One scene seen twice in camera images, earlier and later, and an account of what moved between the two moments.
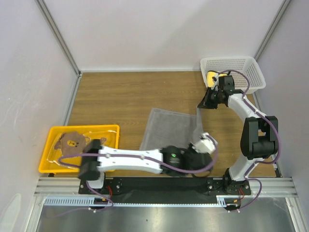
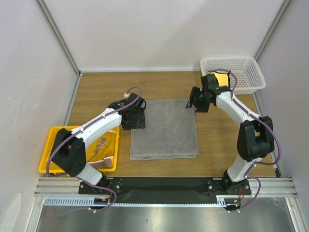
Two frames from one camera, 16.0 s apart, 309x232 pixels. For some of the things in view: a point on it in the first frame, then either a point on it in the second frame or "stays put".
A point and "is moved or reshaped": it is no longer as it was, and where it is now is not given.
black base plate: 170,186 stays put
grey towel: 165,128 is moved or reshaped
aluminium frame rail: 63,44 stays put
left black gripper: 189,149 -> 139,124
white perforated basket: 247,65 stays put
